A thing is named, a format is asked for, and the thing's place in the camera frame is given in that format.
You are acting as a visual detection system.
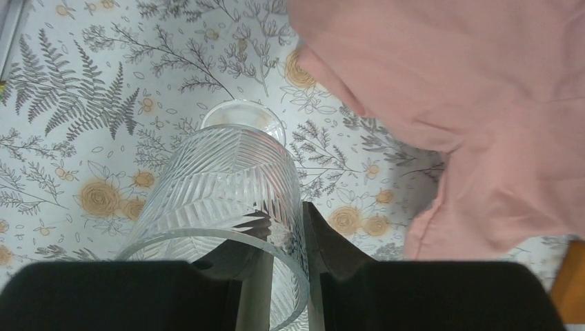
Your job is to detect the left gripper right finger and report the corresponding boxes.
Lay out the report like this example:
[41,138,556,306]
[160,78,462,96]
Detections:
[303,202,564,330]

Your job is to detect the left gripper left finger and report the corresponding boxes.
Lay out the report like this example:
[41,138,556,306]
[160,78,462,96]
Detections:
[1,240,261,330]

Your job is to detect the ribbed clear wine glass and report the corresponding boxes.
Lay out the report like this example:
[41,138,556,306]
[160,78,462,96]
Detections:
[117,99,309,330]

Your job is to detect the wooden rack base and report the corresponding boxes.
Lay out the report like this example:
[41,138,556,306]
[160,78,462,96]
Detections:
[551,240,584,325]

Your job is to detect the floral tablecloth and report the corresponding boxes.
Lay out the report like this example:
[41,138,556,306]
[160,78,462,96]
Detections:
[0,0,585,331]

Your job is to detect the pink shorts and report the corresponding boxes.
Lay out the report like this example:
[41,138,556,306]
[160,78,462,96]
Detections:
[287,1,584,260]

